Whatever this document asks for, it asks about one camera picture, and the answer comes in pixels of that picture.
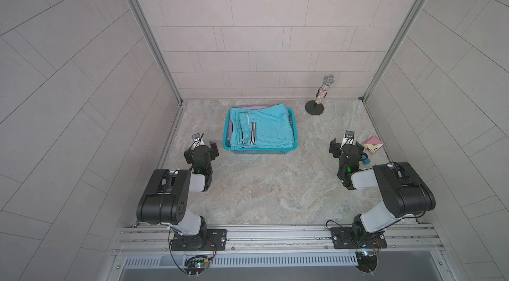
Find left circuit board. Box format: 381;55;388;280
184;255;212;276

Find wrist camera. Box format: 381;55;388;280
342;130;355;144
190;133;205;150

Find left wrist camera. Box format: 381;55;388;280
190;133;205;150

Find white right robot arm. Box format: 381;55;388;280
329;138;436;242

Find small pink box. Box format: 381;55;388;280
363;135;384;154

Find teal pants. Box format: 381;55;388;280
229;104;295;150

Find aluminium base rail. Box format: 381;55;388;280
111;223;444;258

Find right circuit board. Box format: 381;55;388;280
355;251;378;274

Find purple pants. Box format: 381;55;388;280
240;106;269;110

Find circuit board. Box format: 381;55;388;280
184;255;212;276
355;251;378;274

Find teal plastic laundry basket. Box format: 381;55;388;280
223;104;298;154

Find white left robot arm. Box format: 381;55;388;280
137;139;220;250

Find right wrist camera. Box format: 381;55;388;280
342;130;355;144

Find glitter microphone on stand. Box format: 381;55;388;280
305;74;335;115

